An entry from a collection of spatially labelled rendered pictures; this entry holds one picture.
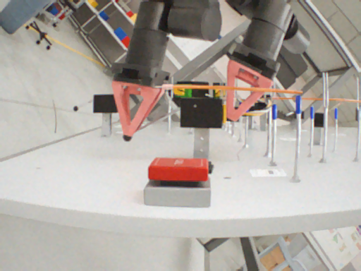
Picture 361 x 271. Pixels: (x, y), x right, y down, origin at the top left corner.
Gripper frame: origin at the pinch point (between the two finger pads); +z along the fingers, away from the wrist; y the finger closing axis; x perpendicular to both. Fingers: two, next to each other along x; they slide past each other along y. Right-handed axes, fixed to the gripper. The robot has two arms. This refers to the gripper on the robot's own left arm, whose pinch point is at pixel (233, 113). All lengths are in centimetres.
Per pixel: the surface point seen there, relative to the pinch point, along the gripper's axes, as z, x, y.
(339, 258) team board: 200, -448, 716
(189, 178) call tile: 6.1, 1.9, -22.7
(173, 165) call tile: 5.8, 3.6, -22.1
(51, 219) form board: 14.3, 11.1, -26.6
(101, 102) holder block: 9.9, 26.6, 30.4
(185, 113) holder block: 2.7, 5.9, -1.9
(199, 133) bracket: 4.3, 3.0, -0.9
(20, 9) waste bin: -17, 243, 274
